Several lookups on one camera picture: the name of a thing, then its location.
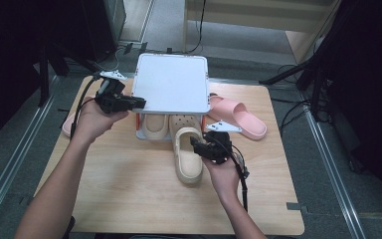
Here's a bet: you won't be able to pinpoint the light wooden shelf unit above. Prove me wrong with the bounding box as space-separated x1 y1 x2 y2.
182 0 342 64

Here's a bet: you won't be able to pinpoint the black hanging cable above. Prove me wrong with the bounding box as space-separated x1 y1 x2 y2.
185 0 207 55

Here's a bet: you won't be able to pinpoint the black metal stand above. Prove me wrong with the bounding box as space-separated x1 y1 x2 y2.
38 43 53 108

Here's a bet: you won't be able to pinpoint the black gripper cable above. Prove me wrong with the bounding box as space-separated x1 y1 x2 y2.
69 73 102 140
208 135 251 213

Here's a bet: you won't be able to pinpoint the person's right hand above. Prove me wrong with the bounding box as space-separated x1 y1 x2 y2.
201 157 242 204

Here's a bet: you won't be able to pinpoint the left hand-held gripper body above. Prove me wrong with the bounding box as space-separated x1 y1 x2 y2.
95 70 133 115

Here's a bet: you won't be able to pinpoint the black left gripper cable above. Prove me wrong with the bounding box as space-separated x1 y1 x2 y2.
69 73 102 140

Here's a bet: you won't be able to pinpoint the person's left hand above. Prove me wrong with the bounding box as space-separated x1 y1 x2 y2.
69 99 130 147

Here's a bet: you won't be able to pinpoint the grey shoe rack orange posts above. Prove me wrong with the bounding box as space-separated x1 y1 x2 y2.
130 53 212 143

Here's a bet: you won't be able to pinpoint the black tripod stand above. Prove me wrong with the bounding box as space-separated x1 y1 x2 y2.
258 49 332 122

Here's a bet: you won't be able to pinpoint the black floor cables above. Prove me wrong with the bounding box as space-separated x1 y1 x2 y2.
272 64 312 133

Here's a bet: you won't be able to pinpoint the metal floor rail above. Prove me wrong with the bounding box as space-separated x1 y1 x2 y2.
302 106 367 239
0 76 61 230

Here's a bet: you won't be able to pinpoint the dark cabinet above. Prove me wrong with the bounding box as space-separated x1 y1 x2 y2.
83 0 127 61

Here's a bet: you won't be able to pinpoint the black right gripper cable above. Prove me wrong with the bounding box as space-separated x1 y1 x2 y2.
208 135 251 213

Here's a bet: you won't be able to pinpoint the white floor cable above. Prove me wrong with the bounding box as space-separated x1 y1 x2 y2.
93 46 127 73

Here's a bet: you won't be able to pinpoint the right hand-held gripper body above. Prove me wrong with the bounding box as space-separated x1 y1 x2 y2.
201 119 244 165

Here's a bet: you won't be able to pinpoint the cream clog shoe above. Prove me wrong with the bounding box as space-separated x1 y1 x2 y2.
168 114 205 186
140 113 171 141

